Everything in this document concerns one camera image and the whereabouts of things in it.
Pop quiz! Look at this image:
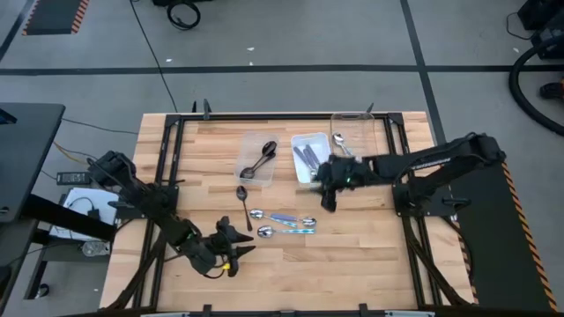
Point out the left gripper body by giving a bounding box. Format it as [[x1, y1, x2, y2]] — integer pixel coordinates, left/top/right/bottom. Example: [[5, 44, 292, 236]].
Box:
[[206, 215, 242, 277]]

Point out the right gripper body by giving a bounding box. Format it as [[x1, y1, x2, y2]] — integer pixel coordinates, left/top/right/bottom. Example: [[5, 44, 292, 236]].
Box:
[[313, 156, 371, 190]]

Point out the teal patterned handle spoon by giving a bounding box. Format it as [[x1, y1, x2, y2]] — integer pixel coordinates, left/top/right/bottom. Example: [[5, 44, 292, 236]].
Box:
[[256, 225, 316, 239], [249, 209, 300, 229]]

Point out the plain silver spoon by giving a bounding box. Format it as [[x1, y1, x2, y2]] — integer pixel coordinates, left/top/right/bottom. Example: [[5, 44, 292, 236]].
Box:
[[331, 131, 353, 158]]

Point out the purple handled spoon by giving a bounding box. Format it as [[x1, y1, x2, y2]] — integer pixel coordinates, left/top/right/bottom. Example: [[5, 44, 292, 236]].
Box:
[[303, 144, 322, 168], [293, 145, 315, 173], [269, 212, 318, 228]]

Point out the frosted translucent plastic bin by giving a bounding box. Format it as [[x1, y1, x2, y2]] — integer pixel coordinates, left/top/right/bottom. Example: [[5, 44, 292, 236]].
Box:
[[233, 131, 281, 188]]

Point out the clear plastic bin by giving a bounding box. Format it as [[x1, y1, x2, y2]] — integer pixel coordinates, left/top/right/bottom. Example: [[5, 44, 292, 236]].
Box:
[[329, 111, 379, 160]]

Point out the white paper box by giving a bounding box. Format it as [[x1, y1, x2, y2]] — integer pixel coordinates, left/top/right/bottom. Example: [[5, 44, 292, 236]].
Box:
[[49, 187, 121, 242]]

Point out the clear plastic bottle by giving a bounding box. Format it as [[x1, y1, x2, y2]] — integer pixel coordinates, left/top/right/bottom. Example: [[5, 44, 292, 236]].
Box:
[[81, 240, 111, 258]]

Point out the large black hazard mat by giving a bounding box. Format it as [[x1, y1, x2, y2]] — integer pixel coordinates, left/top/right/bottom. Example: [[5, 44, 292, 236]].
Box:
[[440, 154, 560, 313]]

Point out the black desk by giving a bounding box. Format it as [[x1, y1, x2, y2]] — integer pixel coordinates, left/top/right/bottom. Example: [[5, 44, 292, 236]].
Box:
[[0, 101, 67, 225]]

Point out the orange black tool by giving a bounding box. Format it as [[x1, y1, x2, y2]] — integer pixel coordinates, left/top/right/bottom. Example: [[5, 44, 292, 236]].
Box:
[[539, 77, 564, 100]]

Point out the black equipment case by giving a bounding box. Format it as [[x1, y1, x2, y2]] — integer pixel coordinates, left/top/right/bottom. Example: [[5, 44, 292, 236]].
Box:
[[517, 0, 564, 61]]

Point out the small black hazard mat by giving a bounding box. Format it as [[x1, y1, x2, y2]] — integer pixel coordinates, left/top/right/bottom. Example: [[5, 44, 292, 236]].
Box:
[[21, 0, 91, 36]]

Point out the black cable yellow tag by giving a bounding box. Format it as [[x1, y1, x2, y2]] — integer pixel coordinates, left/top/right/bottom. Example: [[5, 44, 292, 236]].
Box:
[[202, 259, 233, 280]]

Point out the black aluminium table frame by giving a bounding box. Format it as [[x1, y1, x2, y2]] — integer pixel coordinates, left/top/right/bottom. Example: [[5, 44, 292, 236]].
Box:
[[100, 112, 476, 317]]

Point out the white aluminium bracket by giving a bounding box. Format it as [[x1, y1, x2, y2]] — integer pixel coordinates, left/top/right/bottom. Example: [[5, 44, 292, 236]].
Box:
[[384, 310, 436, 317]]

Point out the thick black hose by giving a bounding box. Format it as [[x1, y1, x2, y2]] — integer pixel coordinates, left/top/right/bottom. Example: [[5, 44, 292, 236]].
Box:
[[508, 33, 564, 137]]

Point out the black floor cable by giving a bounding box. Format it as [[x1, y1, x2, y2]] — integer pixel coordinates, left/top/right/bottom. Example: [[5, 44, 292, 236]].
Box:
[[129, 0, 179, 114]]

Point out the coiled black cable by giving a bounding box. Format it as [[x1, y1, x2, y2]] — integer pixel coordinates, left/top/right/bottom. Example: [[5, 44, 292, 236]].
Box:
[[166, 0, 202, 31]]

